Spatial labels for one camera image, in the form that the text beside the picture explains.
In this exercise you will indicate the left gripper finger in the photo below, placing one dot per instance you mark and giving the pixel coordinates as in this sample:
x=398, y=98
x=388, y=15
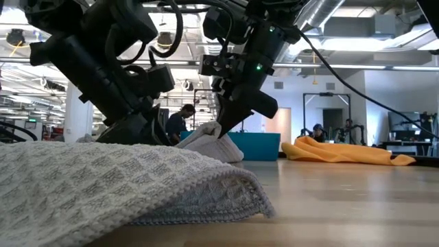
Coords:
x=161, y=130
x=127, y=132

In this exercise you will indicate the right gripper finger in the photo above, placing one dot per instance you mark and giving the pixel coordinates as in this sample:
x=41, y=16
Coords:
x=229, y=106
x=264, y=104

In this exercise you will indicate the white terry microfiber towel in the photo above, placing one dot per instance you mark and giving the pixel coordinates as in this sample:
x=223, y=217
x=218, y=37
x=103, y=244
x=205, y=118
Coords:
x=212, y=147

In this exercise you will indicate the grey waffle microfiber towel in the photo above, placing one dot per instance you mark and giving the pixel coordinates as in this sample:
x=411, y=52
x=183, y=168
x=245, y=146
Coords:
x=103, y=185

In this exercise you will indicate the orange microfiber towel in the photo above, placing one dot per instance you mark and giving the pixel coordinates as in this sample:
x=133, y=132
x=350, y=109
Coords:
x=343, y=152

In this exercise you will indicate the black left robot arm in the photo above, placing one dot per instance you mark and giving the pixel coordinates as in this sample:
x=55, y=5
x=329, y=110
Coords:
x=120, y=20

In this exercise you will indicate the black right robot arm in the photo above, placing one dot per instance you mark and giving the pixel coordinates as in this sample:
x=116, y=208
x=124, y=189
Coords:
x=274, y=20

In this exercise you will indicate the black desk-mounted robot arm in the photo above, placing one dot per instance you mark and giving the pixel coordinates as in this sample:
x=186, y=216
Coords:
x=360, y=132

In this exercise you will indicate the person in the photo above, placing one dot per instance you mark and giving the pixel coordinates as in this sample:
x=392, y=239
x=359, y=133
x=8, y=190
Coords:
x=178, y=125
x=348, y=130
x=318, y=133

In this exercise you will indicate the peach door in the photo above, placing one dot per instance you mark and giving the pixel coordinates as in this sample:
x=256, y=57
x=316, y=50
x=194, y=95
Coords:
x=283, y=123

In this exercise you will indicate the teal plastic bin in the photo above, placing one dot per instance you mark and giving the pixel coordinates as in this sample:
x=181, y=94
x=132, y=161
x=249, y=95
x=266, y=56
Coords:
x=260, y=147

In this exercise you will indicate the white pillar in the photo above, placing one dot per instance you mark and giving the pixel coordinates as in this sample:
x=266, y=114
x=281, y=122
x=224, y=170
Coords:
x=77, y=120

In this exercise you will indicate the yellow hanging tag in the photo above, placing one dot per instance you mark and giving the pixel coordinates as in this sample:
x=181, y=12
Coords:
x=315, y=79

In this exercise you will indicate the green exit sign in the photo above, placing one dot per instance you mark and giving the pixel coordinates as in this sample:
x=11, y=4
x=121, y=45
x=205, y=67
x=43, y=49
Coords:
x=32, y=120

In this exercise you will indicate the black dome fixture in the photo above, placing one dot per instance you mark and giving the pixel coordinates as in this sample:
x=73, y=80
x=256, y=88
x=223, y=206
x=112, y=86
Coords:
x=15, y=37
x=164, y=39

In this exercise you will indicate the dark desk monitor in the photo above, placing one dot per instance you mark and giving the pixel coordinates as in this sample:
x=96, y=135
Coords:
x=404, y=121

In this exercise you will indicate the grey office desk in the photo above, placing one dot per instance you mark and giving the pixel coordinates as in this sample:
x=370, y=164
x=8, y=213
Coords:
x=404, y=148

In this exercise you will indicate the black metal rig frame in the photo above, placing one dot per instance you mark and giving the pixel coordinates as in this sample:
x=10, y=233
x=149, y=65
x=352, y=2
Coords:
x=194, y=109
x=303, y=113

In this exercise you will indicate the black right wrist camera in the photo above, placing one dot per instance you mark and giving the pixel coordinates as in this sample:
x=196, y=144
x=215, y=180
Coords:
x=216, y=65

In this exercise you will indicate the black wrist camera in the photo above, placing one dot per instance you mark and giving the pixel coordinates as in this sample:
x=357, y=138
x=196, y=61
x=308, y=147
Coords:
x=216, y=65
x=161, y=80

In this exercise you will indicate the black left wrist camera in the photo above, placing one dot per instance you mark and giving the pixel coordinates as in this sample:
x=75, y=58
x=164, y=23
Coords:
x=161, y=80

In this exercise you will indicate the black aluminium table frame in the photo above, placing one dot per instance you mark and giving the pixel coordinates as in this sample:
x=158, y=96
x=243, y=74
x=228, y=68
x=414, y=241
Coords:
x=425, y=160

